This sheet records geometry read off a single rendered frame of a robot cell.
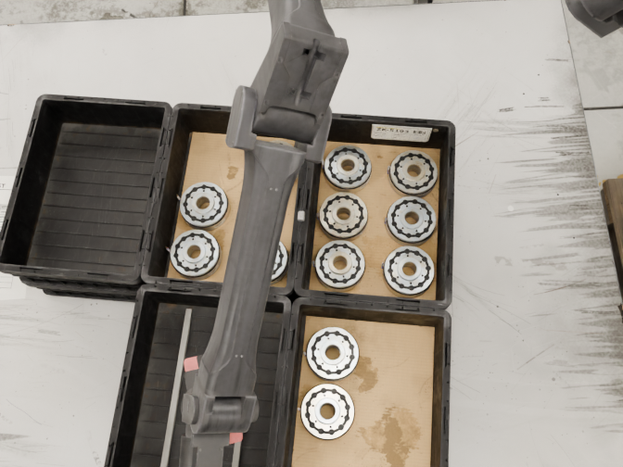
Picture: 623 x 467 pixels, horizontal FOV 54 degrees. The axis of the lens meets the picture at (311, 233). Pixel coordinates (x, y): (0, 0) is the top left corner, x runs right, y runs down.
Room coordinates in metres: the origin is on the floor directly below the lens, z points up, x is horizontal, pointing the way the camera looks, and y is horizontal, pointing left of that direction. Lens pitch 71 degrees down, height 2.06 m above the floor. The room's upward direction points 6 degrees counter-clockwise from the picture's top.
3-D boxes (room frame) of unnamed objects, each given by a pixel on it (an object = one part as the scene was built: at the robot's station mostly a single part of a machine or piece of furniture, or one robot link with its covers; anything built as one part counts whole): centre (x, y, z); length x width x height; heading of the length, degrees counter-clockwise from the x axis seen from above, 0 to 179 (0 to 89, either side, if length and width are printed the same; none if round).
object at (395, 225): (0.42, -0.21, 0.86); 0.10 x 0.10 x 0.01
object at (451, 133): (0.44, -0.14, 0.92); 0.40 x 0.30 x 0.02; 169
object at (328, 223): (0.45, -0.07, 0.86); 0.10 x 0.10 x 0.01
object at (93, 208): (0.55, 0.45, 0.87); 0.40 x 0.30 x 0.11; 169
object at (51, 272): (0.55, 0.45, 0.92); 0.40 x 0.30 x 0.02; 169
